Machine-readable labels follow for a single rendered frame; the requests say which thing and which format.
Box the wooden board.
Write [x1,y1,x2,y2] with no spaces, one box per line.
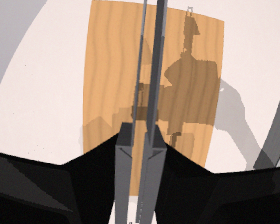
[83,0,225,196]

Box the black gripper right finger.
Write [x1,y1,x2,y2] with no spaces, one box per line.
[155,143,280,224]

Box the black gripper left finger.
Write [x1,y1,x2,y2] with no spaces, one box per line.
[0,133,119,224]

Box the dark grey roasting tin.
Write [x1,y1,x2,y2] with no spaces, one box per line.
[253,103,280,169]

